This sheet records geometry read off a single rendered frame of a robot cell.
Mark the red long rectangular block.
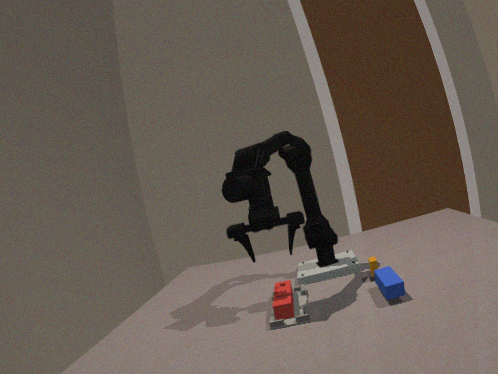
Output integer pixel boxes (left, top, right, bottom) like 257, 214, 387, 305
272, 280, 294, 320

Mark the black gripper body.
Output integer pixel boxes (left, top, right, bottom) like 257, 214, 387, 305
226, 194, 305, 239

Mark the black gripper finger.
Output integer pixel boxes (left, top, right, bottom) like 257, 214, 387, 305
234, 234, 256, 262
287, 225, 300, 255

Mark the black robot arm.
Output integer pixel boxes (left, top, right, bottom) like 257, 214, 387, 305
222, 131, 339, 268

